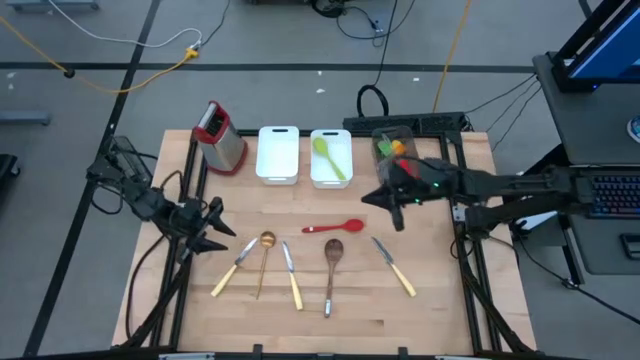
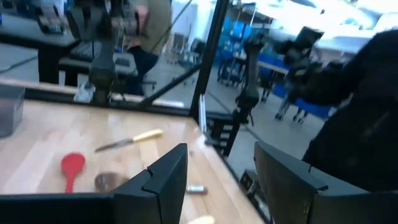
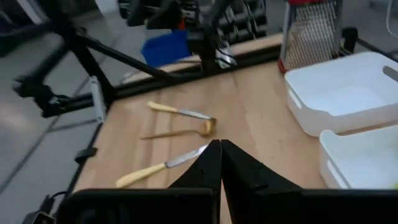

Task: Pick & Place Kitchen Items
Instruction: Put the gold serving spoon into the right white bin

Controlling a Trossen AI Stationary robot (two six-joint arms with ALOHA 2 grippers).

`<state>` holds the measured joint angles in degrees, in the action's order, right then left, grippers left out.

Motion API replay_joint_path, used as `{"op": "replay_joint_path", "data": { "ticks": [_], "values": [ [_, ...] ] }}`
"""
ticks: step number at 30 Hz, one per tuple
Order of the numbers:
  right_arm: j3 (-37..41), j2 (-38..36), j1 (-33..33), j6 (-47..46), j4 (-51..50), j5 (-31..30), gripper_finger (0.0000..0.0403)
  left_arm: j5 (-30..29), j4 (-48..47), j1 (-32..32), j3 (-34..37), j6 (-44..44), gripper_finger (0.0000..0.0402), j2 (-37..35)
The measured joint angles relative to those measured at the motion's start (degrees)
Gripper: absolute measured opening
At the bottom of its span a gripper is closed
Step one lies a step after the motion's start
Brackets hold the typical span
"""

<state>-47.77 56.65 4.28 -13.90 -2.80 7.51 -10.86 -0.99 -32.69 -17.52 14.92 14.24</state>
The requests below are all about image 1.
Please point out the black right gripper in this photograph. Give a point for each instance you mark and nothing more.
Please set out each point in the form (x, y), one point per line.
(425, 185)

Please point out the computer monitor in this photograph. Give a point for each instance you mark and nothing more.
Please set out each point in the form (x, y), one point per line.
(610, 50)

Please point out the green silicone spoon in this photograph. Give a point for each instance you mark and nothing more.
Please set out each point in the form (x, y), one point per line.
(320, 145)

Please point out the white plastic bin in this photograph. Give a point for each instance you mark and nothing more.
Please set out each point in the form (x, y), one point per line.
(345, 150)
(277, 155)

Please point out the small black desk gadget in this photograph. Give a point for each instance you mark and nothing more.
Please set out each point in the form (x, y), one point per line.
(631, 246)

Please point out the white box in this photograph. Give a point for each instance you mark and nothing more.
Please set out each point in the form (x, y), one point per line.
(542, 220)

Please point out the grey table foot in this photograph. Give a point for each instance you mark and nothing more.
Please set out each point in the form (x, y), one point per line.
(50, 5)
(25, 119)

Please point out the red silicone spoon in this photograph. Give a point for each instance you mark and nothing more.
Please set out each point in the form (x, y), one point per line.
(350, 225)

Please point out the grey computer desk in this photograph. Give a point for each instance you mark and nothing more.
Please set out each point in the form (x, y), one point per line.
(590, 125)

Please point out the gold metal spoon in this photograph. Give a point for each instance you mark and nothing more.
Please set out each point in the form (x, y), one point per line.
(267, 240)

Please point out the black caster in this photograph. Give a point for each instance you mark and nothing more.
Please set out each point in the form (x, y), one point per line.
(7, 167)

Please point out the brown wooden spoon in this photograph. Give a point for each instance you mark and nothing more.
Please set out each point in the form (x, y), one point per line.
(333, 249)

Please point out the smoky transparent plastic bin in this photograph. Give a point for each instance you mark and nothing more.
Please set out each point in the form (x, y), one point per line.
(410, 137)

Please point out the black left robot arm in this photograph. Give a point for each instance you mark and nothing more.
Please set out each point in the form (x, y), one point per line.
(145, 200)

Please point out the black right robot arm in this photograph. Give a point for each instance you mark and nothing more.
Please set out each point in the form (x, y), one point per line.
(510, 185)

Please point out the black backlit keyboard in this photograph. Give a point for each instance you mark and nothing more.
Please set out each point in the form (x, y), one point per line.
(617, 197)

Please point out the round blue white object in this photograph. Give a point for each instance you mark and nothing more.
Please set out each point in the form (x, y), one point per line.
(636, 129)

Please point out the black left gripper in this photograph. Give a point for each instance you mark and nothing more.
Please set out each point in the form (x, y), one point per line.
(190, 222)

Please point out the red and steel box grater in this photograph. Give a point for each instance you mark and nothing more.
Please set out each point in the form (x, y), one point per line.
(222, 150)

